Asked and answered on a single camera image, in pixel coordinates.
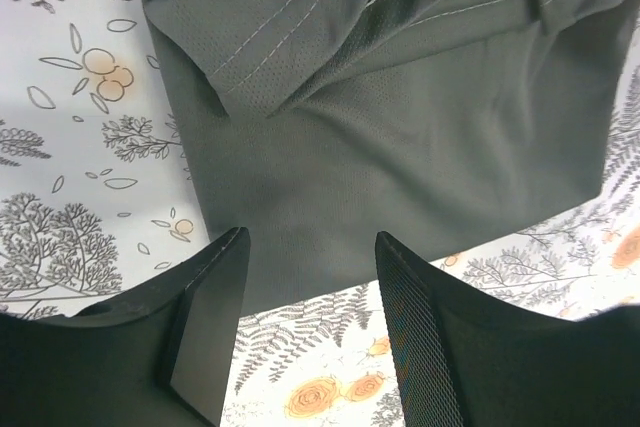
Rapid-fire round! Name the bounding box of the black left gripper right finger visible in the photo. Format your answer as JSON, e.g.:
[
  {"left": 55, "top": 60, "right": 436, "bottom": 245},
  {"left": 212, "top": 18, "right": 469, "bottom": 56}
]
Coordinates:
[{"left": 375, "top": 232, "right": 639, "bottom": 427}]

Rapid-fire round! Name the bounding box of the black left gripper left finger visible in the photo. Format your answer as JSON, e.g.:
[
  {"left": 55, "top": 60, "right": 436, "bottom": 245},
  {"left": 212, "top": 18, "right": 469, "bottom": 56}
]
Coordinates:
[{"left": 1, "top": 228, "right": 250, "bottom": 426}]

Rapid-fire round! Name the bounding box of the dark grey t shirt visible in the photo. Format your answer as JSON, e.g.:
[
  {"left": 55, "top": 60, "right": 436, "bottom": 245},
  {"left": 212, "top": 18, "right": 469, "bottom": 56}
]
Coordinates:
[{"left": 142, "top": 0, "right": 639, "bottom": 315}]

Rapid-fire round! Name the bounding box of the floral patterned table mat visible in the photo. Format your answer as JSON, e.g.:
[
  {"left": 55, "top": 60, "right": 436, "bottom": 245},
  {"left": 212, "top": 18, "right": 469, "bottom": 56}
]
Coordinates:
[{"left": 1, "top": 0, "right": 639, "bottom": 426}]

